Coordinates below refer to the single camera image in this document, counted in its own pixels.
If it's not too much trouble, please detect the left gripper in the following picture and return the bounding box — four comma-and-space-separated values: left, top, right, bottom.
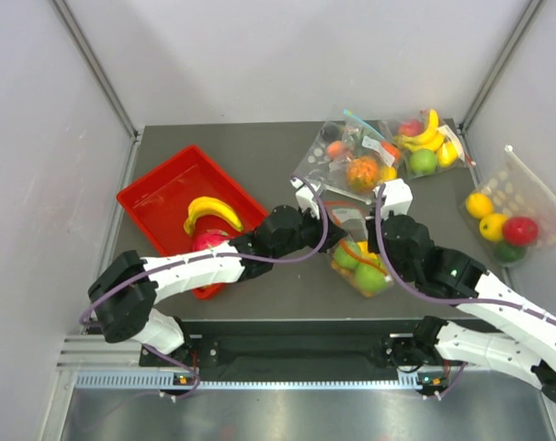
271, 202, 346, 260

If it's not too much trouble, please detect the zip bag with red zipper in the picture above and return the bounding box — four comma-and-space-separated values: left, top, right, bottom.
325, 201, 393, 299

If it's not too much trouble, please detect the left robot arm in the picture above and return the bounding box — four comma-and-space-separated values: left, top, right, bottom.
88, 205, 346, 365

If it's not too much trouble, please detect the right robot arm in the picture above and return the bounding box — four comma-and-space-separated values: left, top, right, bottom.
366, 211, 556, 403

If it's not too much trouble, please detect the green apple in red-zip bag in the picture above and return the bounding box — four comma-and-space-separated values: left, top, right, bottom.
354, 263, 389, 297

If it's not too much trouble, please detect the dotted flat zip bag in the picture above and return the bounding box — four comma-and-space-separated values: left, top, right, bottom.
294, 120, 353, 191

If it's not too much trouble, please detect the yellow mango in blue-zip bag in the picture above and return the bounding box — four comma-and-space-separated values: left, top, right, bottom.
380, 166, 397, 182

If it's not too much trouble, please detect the zip bag with blue zipper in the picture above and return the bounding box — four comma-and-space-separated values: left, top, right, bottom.
325, 109, 402, 203

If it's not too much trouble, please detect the green apple in banana bag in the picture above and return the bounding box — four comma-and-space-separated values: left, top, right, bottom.
410, 149, 437, 175

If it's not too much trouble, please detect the zip bag with bananas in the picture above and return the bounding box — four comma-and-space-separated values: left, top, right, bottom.
382, 108, 476, 179

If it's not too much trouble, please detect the yellow lemon in banana bag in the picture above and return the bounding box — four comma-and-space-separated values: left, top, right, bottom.
436, 141, 460, 169

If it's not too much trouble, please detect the yellow banana bunch in bag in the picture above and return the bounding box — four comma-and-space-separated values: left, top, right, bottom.
394, 108, 445, 153

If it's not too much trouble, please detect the red apple in dotted bag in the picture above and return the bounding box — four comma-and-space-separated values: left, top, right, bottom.
502, 216, 539, 246

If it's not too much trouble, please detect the dotted zip bag with lemons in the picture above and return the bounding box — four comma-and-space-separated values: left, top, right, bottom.
460, 145, 556, 267

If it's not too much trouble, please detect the orange mandarin cluster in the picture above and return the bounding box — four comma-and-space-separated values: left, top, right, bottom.
331, 260, 355, 283

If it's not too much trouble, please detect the orange pineapple toy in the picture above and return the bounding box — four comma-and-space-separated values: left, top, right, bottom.
346, 156, 380, 193

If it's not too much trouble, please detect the orange persimmon toy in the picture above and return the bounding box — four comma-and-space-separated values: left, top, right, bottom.
325, 141, 346, 160

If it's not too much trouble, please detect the orange tomato toy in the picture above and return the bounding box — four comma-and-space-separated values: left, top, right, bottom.
381, 141, 402, 163

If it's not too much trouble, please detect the pink dragon fruit toy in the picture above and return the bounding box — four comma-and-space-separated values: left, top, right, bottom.
191, 229, 232, 252

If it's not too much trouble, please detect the banana bunch in tray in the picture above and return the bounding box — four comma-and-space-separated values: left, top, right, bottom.
183, 196, 244, 235

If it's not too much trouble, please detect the yellow lemon left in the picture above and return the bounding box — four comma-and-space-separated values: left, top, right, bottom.
465, 192, 494, 220

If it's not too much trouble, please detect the yellow orange with green stem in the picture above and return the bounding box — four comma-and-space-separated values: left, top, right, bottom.
479, 213, 508, 243

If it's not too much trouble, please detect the red peach toy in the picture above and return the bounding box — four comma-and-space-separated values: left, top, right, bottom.
398, 119, 423, 137

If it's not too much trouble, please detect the dark green avocado toy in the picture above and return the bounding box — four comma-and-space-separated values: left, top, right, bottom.
494, 242, 527, 265

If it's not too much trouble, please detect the red plastic tray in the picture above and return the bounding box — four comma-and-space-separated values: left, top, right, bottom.
116, 144, 270, 301

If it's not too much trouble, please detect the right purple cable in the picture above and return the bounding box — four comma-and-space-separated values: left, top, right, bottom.
373, 186, 556, 330

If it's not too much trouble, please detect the purple cable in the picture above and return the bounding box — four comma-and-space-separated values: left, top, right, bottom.
373, 186, 556, 330
78, 176, 330, 401

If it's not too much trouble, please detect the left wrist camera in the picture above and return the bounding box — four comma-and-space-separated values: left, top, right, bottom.
290, 176, 323, 221

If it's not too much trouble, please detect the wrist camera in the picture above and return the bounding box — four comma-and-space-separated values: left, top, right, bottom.
374, 178, 413, 221
290, 176, 323, 221

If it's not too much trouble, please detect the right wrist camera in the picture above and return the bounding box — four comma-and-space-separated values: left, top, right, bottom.
374, 178, 413, 221

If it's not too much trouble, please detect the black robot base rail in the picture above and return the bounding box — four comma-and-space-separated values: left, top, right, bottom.
139, 316, 485, 382

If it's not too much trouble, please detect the aluminium corner post left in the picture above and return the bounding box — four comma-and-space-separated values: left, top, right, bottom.
49, 0, 139, 140

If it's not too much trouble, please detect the aluminium corner post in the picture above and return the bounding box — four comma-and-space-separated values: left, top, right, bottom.
458, 0, 546, 135
49, 0, 139, 140

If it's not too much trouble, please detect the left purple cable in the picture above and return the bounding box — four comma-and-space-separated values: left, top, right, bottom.
78, 176, 330, 401

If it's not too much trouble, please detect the white slotted cable duct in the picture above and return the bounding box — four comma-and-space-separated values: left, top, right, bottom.
74, 370, 448, 391

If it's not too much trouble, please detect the aluminium corner post right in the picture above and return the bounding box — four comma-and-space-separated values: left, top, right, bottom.
458, 0, 546, 135

